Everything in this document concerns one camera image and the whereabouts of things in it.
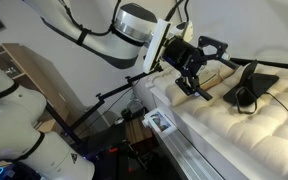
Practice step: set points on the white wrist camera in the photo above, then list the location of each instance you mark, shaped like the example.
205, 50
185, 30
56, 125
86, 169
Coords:
187, 31

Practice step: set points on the white tufted cushion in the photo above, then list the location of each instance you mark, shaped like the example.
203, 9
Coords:
250, 133

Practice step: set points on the black metal pole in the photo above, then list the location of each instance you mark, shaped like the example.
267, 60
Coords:
274, 63

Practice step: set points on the white book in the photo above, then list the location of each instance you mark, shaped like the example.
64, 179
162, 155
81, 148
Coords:
160, 121

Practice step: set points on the tan flat box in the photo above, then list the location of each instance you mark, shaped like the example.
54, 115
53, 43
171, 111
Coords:
210, 81

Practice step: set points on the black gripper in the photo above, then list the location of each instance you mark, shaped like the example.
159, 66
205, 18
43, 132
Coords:
184, 55

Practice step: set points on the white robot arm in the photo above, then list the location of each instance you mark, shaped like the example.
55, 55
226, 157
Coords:
4, 133

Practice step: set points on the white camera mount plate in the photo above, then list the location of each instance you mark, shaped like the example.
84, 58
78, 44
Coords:
155, 46

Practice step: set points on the wooden stool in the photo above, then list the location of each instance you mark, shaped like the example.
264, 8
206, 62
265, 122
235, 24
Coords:
137, 131

